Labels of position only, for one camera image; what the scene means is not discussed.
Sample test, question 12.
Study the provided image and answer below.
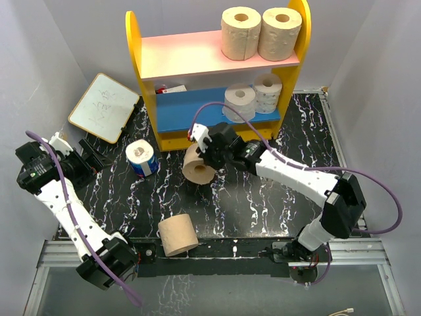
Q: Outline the blue wrapped white paper roll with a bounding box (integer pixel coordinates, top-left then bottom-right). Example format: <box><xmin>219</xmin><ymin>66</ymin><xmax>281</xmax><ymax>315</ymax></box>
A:
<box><xmin>126</xmin><ymin>139</ymin><xmax>159</xmax><ymax>177</ymax></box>

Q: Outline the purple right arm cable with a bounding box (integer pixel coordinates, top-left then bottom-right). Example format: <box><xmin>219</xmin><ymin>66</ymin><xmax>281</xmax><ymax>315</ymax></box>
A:
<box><xmin>189</xmin><ymin>101</ymin><xmax>404</xmax><ymax>286</ymax></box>

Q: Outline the brown paper roll front edge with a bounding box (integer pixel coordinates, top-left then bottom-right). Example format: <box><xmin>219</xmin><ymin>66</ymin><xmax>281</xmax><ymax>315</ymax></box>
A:
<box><xmin>158</xmin><ymin>214</ymin><xmax>199</xmax><ymax>257</ymax></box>

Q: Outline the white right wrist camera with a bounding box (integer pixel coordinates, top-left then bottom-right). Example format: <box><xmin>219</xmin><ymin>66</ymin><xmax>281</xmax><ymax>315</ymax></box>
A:
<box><xmin>188</xmin><ymin>123</ymin><xmax>212</xmax><ymax>153</ymax></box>

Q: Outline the yellow pink blue shelf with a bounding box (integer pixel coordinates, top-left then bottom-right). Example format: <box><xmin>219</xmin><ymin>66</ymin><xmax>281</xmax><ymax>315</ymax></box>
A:
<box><xmin>125</xmin><ymin>1</ymin><xmax>312</xmax><ymax>151</ymax></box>

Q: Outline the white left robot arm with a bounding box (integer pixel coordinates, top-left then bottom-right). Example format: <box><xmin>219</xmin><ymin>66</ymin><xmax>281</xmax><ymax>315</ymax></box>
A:
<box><xmin>15</xmin><ymin>134</ymin><xmax>139</xmax><ymax>290</ymax></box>

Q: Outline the brown paper roll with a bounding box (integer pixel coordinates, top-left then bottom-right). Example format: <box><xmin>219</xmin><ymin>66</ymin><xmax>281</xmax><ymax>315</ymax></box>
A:
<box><xmin>221</xmin><ymin>7</ymin><xmax>262</xmax><ymax>61</ymax></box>
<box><xmin>258</xmin><ymin>7</ymin><xmax>303</xmax><ymax>61</ymax></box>
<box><xmin>182</xmin><ymin>143</ymin><xmax>216</xmax><ymax>185</ymax></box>

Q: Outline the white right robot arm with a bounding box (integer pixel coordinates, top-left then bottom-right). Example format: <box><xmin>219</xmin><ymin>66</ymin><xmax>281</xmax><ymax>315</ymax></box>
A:
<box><xmin>189</xmin><ymin>122</ymin><xmax>366</xmax><ymax>261</ymax></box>

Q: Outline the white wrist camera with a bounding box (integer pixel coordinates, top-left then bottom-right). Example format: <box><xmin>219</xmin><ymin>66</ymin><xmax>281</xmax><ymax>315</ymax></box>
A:
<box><xmin>48</xmin><ymin>132</ymin><xmax>73</xmax><ymax>159</ymax></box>
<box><xmin>188</xmin><ymin>123</ymin><xmax>212</xmax><ymax>153</ymax></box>

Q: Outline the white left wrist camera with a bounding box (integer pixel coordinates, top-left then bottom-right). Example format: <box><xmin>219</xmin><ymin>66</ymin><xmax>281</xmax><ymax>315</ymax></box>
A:
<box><xmin>48</xmin><ymin>132</ymin><xmax>73</xmax><ymax>159</ymax></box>

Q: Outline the black marble table mat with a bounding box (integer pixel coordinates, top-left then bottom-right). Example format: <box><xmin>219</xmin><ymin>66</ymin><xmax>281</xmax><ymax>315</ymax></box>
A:
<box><xmin>59</xmin><ymin>92</ymin><xmax>362</xmax><ymax>241</ymax></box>

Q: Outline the white patterned paper roll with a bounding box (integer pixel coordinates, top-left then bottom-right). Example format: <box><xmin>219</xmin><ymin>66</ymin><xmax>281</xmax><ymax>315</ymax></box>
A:
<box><xmin>253</xmin><ymin>73</ymin><xmax>282</xmax><ymax>114</ymax></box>

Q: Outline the small whiteboard with wooden frame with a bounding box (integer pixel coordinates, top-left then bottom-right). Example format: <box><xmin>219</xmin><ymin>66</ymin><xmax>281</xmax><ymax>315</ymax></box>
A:
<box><xmin>68</xmin><ymin>73</ymin><xmax>140</xmax><ymax>144</ymax></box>

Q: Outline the red white box behind shelf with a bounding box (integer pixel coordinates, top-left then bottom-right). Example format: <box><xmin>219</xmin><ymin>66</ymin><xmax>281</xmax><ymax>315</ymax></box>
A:
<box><xmin>155</xmin><ymin>85</ymin><xmax>187</xmax><ymax>94</ymax></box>

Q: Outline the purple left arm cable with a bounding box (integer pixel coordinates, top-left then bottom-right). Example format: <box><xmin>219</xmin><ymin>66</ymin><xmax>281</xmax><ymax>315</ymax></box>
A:
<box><xmin>25</xmin><ymin>130</ymin><xmax>144</xmax><ymax>307</ymax></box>

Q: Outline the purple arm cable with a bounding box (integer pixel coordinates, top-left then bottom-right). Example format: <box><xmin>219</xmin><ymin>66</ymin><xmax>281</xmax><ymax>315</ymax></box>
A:
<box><xmin>189</xmin><ymin>101</ymin><xmax>404</xmax><ymax>286</ymax></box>
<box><xmin>25</xmin><ymin>130</ymin><xmax>144</xmax><ymax>307</ymax></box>

